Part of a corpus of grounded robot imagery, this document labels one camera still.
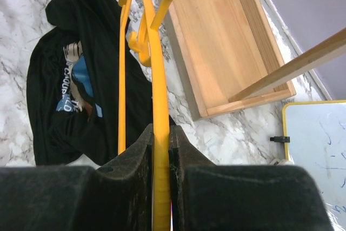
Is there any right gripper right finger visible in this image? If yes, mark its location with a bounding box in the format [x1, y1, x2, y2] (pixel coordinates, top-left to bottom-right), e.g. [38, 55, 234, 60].
[168, 126, 332, 230]

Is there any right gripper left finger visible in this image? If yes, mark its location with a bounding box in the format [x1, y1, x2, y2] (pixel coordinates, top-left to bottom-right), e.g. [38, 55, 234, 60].
[1, 125, 154, 230]

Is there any black printed t shirt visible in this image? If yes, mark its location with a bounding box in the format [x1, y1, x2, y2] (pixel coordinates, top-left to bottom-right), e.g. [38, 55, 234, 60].
[26, 0, 174, 167]

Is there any small whiteboard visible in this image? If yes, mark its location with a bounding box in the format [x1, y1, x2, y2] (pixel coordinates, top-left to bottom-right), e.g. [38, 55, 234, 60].
[282, 100, 345, 230]

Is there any yellow plastic hanger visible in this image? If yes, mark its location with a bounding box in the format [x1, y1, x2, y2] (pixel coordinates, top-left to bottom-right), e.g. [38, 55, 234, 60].
[118, 0, 173, 230]

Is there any wooden clothes rack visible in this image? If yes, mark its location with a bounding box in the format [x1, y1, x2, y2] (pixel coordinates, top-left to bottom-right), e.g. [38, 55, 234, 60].
[164, 0, 345, 120]

